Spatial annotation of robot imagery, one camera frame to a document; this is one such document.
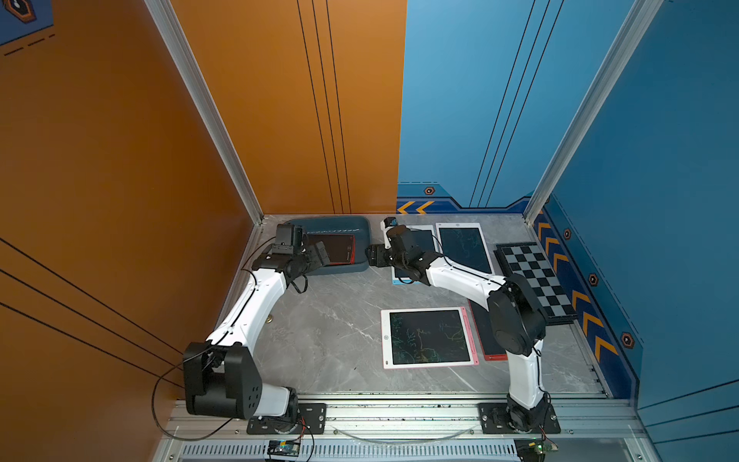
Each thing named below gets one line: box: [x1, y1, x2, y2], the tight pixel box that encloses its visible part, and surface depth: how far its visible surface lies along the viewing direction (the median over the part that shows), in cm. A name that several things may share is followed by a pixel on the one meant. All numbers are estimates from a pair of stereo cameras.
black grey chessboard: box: [493, 242, 579, 326], surface depth 101 cm
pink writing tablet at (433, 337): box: [381, 306, 481, 370], surface depth 89 cm
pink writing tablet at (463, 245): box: [434, 222, 495, 277], surface depth 114 cm
